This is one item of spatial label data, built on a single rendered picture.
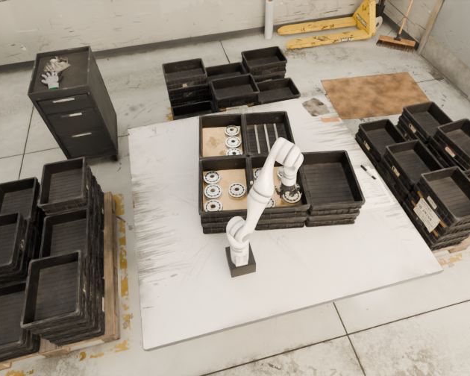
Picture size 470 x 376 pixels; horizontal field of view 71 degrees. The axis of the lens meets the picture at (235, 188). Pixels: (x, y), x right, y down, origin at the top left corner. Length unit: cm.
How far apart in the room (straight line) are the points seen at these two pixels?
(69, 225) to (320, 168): 179
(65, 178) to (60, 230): 41
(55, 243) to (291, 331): 173
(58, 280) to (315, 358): 169
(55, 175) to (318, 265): 203
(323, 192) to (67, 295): 162
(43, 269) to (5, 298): 40
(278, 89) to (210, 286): 223
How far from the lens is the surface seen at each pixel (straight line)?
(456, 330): 286
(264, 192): 136
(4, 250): 264
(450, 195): 277
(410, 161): 304
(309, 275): 187
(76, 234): 260
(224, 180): 202
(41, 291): 236
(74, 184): 274
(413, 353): 268
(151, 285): 188
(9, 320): 266
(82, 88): 292
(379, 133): 336
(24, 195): 303
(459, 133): 328
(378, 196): 226
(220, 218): 183
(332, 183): 207
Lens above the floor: 239
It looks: 52 degrees down
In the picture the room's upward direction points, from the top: 2 degrees counter-clockwise
